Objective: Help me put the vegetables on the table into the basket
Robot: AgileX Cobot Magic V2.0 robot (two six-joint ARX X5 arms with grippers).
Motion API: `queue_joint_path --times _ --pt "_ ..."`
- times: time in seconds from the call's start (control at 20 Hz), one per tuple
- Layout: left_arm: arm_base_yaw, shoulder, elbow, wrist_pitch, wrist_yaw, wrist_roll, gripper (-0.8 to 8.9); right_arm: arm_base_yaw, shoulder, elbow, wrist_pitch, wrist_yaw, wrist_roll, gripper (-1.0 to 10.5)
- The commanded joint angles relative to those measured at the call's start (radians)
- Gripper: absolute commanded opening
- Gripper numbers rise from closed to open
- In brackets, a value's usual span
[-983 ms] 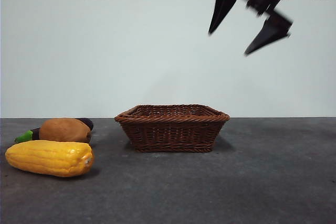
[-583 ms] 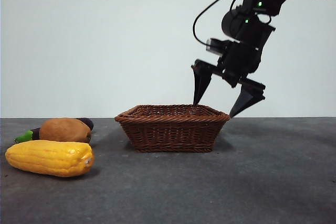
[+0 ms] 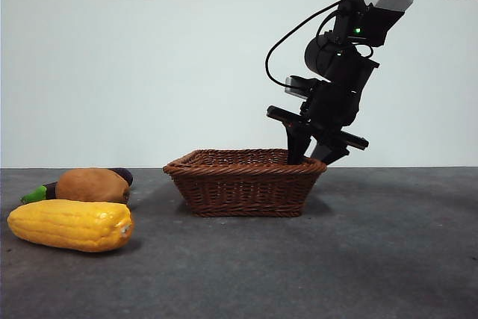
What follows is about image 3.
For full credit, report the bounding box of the brown wicker basket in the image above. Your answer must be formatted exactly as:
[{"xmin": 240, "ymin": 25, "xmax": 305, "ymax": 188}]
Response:
[{"xmin": 162, "ymin": 149, "xmax": 327, "ymax": 219}]

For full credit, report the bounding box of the brown potato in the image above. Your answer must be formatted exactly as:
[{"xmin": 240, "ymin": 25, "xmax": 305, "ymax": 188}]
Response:
[{"xmin": 55, "ymin": 168, "xmax": 131, "ymax": 206}]

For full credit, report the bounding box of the yellow corn cob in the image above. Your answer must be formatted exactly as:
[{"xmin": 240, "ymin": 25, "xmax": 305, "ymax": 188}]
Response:
[{"xmin": 7, "ymin": 199, "xmax": 134, "ymax": 254}]

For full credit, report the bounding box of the purple eggplant green stem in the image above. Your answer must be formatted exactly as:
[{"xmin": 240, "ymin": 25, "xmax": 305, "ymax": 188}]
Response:
[{"xmin": 20, "ymin": 167, "xmax": 134, "ymax": 206}]

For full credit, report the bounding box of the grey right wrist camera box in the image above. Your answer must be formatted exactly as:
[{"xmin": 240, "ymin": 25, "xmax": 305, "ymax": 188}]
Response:
[{"xmin": 283, "ymin": 75, "xmax": 318, "ymax": 99}]

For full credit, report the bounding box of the black cable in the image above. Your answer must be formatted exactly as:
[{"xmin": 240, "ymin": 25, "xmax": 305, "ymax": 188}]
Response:
[{"xmin": 264, "ymin": 0, "xmax": 343, "ymax": 89}]

